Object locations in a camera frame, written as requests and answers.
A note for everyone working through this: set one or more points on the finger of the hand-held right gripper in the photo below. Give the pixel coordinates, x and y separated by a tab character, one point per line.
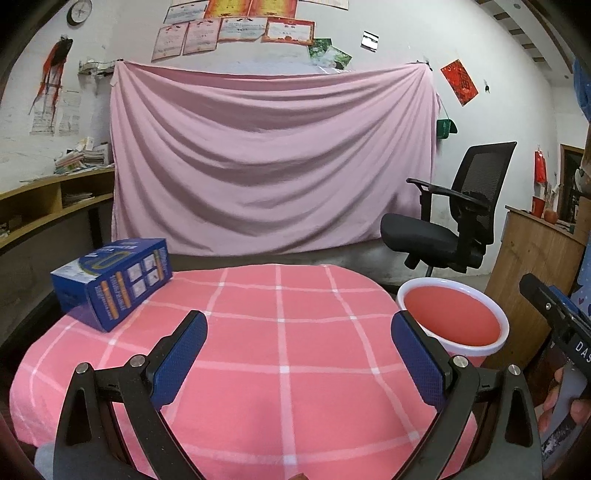
542	299
572	305

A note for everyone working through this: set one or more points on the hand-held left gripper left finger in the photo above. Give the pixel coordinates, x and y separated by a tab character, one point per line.
182	360

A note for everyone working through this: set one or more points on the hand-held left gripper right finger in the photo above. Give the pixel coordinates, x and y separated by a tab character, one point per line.
415	360

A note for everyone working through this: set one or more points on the pink bucket with white rim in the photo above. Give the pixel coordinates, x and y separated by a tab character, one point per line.
452	318

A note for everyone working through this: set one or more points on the person's right hand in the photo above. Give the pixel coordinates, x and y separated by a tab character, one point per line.
551	406

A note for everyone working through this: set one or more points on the wooden cabinet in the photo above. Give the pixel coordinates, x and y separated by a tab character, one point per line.
531	267

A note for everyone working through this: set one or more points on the red apple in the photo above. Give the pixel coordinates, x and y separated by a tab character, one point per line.
551	215

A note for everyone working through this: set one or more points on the red cup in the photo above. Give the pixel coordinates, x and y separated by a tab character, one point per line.
538	206

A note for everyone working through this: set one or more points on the blue cardboard box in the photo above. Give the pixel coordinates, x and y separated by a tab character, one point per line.
115	281

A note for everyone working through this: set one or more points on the pink checked table cloth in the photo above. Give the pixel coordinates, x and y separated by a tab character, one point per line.
286	346

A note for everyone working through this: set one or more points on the black office chair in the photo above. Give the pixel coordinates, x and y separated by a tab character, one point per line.
480	184

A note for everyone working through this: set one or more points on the red hanging ornament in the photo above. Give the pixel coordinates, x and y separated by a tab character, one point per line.
540	166

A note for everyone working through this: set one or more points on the grey cloth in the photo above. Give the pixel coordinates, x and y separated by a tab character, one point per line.
46	461

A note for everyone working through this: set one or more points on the pile of newspapers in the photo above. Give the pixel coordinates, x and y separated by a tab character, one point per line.
77	199
4	230

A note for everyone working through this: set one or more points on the green hanging bag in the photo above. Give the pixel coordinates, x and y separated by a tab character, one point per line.
445	128

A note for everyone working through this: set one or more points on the blue dotted cloth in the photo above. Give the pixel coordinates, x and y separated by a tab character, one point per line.
582	87

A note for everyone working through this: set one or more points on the pink hanging sheet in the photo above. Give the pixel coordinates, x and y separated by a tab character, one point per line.
277	161

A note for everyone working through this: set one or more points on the stack of books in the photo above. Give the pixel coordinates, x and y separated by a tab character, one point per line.
83	159

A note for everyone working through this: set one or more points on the green landscape photo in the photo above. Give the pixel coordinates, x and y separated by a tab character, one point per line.
339	57
318	47

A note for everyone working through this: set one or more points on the wooden door frame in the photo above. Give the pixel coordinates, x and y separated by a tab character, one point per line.
565	184

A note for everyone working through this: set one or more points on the wooden wall shelf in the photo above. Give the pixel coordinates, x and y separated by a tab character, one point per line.
46	217

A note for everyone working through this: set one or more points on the red paper wall poster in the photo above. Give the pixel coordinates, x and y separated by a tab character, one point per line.
459	82

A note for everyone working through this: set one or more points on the white wall calendar sheets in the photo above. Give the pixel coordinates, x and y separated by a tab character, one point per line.
69	115

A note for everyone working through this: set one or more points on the black white wall card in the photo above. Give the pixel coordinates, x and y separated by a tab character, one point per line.
370	40

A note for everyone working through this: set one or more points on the red tassel wall decoration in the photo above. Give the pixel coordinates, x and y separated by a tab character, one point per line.
53	69

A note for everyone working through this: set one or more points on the group of wall certificates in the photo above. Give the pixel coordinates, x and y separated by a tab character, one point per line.
240	30

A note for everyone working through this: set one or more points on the round wall clock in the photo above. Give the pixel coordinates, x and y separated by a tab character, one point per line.
79	11

